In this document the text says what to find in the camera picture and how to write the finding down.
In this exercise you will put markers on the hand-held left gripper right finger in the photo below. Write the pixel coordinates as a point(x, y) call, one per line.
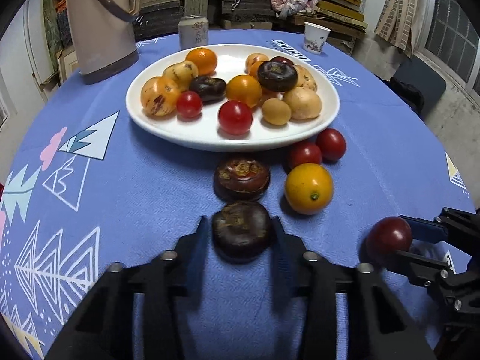
point(281, 240)

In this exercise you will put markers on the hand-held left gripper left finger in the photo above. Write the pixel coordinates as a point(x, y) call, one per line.
point(200, 240)

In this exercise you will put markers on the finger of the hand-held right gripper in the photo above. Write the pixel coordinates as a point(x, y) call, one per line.
point(416, 264)
point(423, 230)

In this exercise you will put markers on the white oval plate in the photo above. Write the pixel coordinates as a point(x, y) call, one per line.
point(202, 131)

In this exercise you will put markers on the red tomato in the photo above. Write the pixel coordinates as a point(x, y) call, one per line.
point(235, 117)
point(330, 144)
point(304, 153)
point(189, 104)

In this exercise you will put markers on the small round tan fruit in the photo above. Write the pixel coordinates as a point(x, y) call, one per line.
point(276, 111)

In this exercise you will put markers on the smooth tan pepino melon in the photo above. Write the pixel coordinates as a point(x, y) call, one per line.
point(302, 103)

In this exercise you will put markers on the orange-yellow tomato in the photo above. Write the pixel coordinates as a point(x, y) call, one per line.
point(308, 188)
point(243, 90)

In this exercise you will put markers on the striped tan pepino melon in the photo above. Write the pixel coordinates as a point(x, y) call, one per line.
point(307, 78)

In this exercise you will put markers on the large mandarin orange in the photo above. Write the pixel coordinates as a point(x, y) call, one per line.
point(201, 61)

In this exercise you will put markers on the blue printed tablecloth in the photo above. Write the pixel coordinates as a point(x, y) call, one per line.
point(131, 180)

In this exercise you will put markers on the black bag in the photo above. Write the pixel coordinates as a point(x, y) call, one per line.
point(407, 95)

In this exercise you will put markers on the barred window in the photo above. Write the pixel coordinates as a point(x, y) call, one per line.
point(453, 37)

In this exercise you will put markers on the white paper cup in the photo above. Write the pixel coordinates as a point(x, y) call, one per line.
point(316, 39)

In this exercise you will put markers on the silver drink can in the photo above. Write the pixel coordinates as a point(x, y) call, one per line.
point(193, 33)

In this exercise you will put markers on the brick-patterned hanging sheet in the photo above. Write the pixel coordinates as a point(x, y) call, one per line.
point(403, 11)

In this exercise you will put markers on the framed picture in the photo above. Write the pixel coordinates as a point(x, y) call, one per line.
point(67, 63)

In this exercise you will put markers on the beige thermos flask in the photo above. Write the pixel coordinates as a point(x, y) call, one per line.
point(97, 33)

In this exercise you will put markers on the stack of dark wooden crates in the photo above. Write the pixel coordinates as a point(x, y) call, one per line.
point(247, 11)

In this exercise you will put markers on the pink plastic bag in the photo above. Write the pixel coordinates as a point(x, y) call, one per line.
point(292, 3)

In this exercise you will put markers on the stack of patterned boxes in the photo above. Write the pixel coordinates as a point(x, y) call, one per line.
point(56, 22)

